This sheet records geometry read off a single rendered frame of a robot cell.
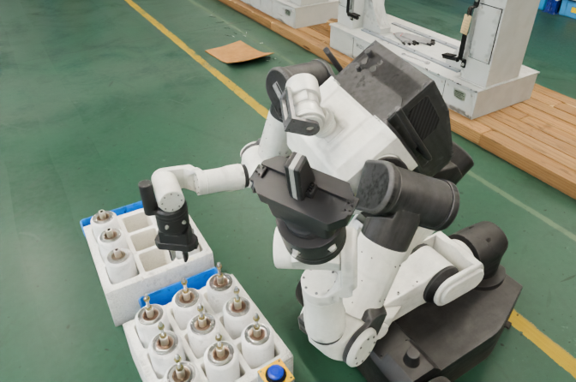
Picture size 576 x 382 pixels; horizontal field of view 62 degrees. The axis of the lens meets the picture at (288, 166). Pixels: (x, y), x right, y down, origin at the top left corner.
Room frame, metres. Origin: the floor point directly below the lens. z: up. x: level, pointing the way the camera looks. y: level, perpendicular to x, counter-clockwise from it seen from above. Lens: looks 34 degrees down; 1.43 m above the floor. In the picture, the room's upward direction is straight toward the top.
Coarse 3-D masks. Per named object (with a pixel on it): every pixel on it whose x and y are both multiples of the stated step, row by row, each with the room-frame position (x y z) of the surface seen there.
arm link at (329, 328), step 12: (312, 312) 0.50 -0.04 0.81; (324, 312) 0.50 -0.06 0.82; (336, 312) 0.50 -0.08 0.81; (300, 324) 0.57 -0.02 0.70; (312, 324) 0.51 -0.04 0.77; (324, 324) 0.50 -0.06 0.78; (336, 324) 0.50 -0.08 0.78; (348, 324) 0.54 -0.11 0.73; (360, 324) 0.55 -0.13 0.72; (312, 336) 0.51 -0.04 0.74; (324, 336) 0.50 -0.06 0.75; (336, 336) 0.50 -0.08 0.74; (348, 336) 0.52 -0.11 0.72; (324, 348) 0.51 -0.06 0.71; (336, 348) 0.51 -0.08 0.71
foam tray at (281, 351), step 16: (240, 288) 1.11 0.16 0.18; (208, 304) 1.04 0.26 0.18; (128, 336) 0.92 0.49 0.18; (224, 336) 0.92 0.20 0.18; (144, 352) 0.86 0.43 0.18; (192, 352) 0.86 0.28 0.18; (240, 352) 0.90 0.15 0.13; (288, 352) 0.86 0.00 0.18; (144, 368) 0.81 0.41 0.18; (240, 368) 0.83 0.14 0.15; (256, 368) 0.81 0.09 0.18; (288, 368) 0.84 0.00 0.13
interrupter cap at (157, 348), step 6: (156, 336) 0.86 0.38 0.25; (168, 336) 0.86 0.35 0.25; (174, 336) 0.86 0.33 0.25; (156, 342) 0.84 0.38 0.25; (174, 342) 0.84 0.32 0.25; (156, 348) 0.82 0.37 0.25; (162, 348) 0.83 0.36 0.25; (168, 348) 0.83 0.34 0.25; (174, 348) 0.82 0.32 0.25; (162, 354) 0.81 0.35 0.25
